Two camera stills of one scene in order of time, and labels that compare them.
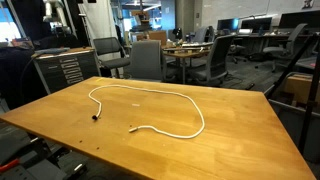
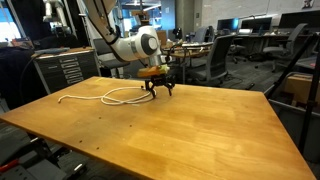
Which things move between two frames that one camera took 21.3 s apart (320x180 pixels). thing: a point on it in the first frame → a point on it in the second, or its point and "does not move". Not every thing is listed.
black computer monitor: [257, 24] does not move
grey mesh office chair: [109, 54] does not move
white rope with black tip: [94, 117] → [104, 97]
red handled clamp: [8, 165] does not move
